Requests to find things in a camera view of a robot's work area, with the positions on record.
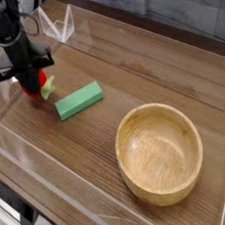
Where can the clear acrylic tray walls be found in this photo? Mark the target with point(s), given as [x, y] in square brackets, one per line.
[68, 170]

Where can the wooden bowl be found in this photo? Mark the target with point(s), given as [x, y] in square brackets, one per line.
[159, 153]

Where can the clear acrylic corner bracket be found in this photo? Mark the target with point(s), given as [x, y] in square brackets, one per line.
[58, 30]

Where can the green rectangular block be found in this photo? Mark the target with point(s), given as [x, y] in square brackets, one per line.
[79, 100]

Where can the red felt strawberry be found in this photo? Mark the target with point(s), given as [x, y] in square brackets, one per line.
[47, 86]

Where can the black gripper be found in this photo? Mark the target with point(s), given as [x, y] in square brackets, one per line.
[22, 58]

